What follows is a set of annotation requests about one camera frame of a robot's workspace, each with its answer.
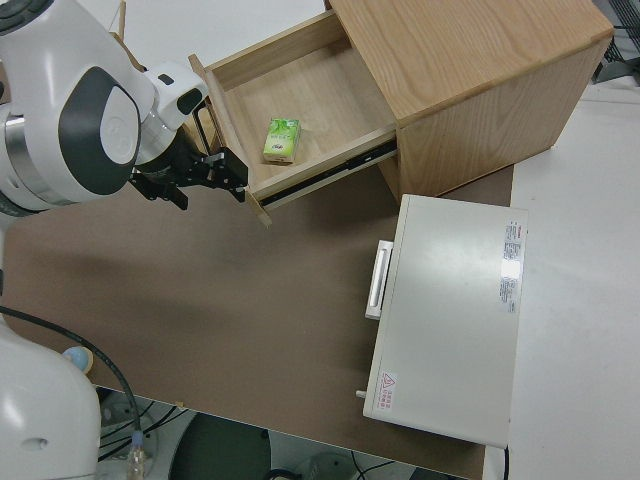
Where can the black metal drawer rail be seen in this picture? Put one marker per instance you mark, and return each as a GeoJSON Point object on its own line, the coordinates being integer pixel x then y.
{"type": "Point", "coordinates": [300, 187]}

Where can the dark round floor base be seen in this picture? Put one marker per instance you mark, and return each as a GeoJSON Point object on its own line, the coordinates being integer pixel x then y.
{"type": "Point", "coordinates": [230, 450]}

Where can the light wooden cabinet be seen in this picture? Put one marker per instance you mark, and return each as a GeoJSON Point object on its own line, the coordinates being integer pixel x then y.
{"type": "Point", "coordinates": [475, 75]}

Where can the brown table mat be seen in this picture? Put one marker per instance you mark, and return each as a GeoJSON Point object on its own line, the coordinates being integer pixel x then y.
{"type": "Point", "coordinates": [250, 300]}

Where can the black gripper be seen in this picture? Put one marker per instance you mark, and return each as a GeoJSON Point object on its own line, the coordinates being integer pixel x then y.
{"type": "Point", "coordinates": [180, 167]}

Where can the wooden mug tree stand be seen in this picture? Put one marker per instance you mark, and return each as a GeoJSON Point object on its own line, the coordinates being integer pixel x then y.
{"type": "Point", "coordinates": [122, 17]}

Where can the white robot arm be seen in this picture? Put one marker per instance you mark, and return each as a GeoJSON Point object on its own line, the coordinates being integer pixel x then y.
{"type": "Point", "coordinates": [45, 125]}

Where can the green tissue pack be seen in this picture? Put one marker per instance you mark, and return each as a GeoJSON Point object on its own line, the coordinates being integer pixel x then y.
{"type": "Point", "coordinates": [281, 141]}

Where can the black metal frame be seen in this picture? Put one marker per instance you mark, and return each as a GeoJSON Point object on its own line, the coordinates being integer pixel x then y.
{"type": "Point", "coordinates": [622, 55]}

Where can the white toaster oven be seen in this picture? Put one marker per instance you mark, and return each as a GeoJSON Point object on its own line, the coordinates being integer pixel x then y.
{"type": "Point", "coordinates": [450, 300]}

